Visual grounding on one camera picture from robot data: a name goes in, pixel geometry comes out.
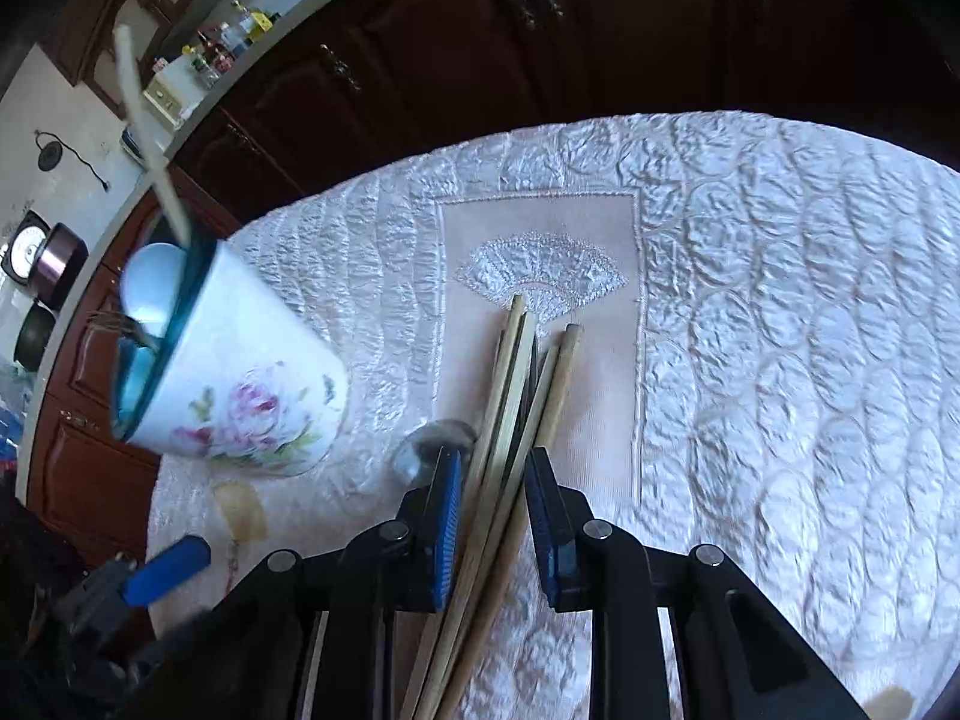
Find quilted white table cover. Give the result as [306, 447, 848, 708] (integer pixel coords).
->
[146, 111, 960, 720]

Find metal spoon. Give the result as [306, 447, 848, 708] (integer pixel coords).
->
[391, 418, 479, 485]

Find row of condiment bottles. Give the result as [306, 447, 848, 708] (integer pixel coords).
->
[182, 0, 280, 87]

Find black pan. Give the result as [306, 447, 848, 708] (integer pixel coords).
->
[15, 298, 65, 372]

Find white floral cup teal rim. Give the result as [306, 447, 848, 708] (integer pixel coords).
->
[111, 238, 350, 479]

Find grey kitchen countertop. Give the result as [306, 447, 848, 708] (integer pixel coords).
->
[15, 0, 451, 511]

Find glass-door wooden wall cabinet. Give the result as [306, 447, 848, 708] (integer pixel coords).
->
[56, 0, 286, 121]

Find purple rice cooker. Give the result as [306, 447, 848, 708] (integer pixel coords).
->
[0, 210, 89, 310]

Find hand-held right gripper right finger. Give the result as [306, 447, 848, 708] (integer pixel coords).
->
[525, 446, 871, 720]

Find dark round hanging item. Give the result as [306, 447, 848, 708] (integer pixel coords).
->
[34, 130, 113, 192]

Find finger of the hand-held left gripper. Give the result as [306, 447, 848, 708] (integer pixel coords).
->
[120, 535, 212, 607]

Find brown wooden base cabinets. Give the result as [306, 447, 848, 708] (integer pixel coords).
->
[22, 0, 960, 563]

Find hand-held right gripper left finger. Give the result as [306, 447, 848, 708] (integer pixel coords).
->
[191, 445, 466, 720]

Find white ceramic spoon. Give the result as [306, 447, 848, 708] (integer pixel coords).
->
[120, 242, 188, 338]

